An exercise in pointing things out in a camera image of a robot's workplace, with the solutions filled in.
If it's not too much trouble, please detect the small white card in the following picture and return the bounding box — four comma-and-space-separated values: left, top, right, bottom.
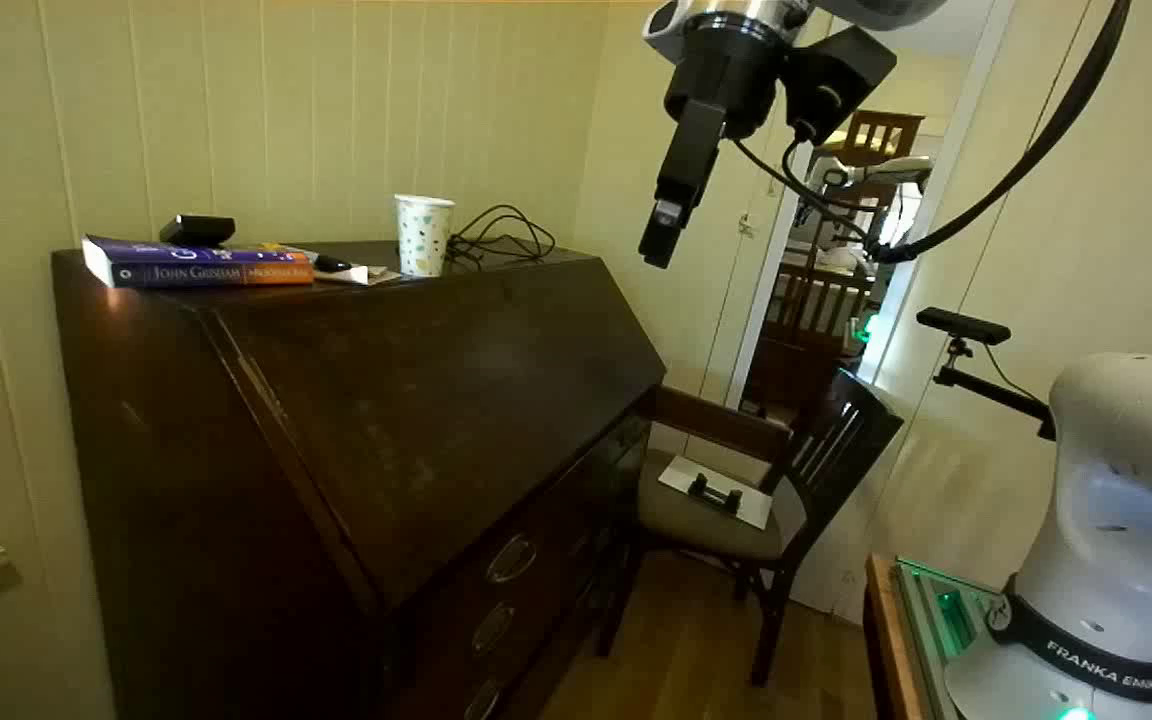
334, 261, 405, 291

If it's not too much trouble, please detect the white doorway frame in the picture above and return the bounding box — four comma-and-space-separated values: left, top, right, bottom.
728, 0, 1024, 413

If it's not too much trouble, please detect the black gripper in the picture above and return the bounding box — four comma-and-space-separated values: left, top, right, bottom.
636, 26, 793, 270

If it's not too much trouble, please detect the oval brass drawer pull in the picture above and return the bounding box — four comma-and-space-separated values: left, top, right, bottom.
467, 599, 526, 656
486, 532, 546, 590

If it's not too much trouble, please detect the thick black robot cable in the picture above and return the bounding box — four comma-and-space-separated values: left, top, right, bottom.
728, 0, 1137, 266

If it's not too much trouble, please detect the dark wooden cushioned chair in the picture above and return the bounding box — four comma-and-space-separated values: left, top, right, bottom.
591, 367, 910, 691

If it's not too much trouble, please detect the black camera on stand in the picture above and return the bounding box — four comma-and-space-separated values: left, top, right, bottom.
914, 303, 1060, 443

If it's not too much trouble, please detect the black coiled cable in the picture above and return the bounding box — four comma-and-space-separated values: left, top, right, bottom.
444, 201, 561, 270

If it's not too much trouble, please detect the blue book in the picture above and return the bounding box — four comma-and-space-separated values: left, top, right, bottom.
77, 237, 320, 291

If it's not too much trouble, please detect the dark wooden hutch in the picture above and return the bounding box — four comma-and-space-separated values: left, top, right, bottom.
826, 106, 929, 175

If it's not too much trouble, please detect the white paper sheet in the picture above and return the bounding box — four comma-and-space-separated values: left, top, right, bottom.
657, 452, 775, 532

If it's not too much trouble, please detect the small black box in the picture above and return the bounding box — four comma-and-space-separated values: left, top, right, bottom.
155, 211, 239, 252

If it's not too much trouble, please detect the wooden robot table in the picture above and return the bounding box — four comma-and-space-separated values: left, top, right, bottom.
862, 552, 939, 720

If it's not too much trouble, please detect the black rectangular clip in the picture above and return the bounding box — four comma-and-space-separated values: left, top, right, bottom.
685, 472, 748, 512

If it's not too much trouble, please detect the white dotted paper cup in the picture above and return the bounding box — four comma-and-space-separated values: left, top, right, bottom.
392, 190, 457, 278

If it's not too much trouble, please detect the dark wooden slant-front desk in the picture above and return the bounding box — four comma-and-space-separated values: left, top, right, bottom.
49, 237, 673, 720

